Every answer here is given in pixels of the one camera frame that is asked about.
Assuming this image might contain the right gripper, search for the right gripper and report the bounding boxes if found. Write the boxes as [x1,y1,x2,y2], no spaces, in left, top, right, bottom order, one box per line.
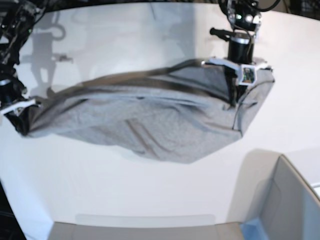
[0,98,37,133]

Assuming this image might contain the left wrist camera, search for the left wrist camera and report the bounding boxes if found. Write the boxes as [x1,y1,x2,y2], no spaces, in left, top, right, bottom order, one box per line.
[238,64,257,86]

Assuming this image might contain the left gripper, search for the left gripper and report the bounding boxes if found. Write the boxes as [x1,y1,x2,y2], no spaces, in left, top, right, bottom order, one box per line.
[201,37,271,73]

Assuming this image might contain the grey cardboard box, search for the grey cardboard box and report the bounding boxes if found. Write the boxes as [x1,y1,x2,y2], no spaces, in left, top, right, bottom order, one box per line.
[48,149,320,240]

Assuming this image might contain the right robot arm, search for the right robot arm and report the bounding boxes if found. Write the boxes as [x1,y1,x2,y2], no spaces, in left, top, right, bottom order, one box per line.
[0,0,49,136]

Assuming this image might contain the blue item in box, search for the blue item in box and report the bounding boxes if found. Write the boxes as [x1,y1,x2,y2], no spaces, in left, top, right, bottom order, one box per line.
[240,217,268,240]

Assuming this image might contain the grey t-shirt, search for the grey t-shirt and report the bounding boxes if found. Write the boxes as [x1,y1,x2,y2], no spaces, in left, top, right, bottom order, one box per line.
[22,59,275,164]

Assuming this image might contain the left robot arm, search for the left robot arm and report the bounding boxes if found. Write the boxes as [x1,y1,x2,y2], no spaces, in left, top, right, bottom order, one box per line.
[201,0,280,72]

